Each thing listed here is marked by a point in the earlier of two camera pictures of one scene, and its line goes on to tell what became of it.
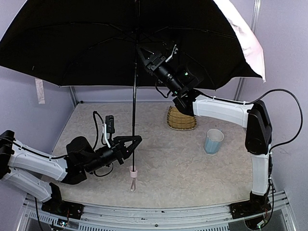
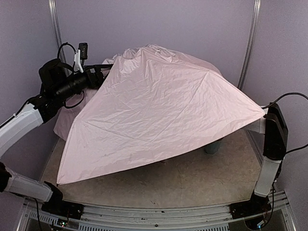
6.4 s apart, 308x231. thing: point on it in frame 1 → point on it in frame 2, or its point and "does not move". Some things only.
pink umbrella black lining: (201, 44) → (153, 105)
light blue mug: (213, 141) does not move
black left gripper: (118, 152) → (96, 76)
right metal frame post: (256, 12) does not move
